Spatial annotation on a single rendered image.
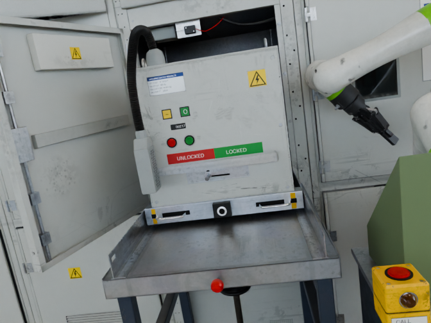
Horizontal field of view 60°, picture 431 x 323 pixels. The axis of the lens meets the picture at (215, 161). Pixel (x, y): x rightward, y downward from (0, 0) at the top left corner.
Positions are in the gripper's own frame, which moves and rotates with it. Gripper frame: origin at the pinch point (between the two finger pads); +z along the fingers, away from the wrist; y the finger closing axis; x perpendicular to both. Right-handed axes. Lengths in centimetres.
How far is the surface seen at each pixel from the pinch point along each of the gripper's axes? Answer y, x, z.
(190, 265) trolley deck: 16, -79, -37
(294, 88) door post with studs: -17.6, -0.8, -35.9
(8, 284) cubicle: -87, -140, -78
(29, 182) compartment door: -4, -88, -86
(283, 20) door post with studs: -11, 15, -57
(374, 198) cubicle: -18.3, -14.3, 19.2
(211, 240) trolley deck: 4, -70, -33
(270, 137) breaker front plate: 5.0, -32.5, -37.3
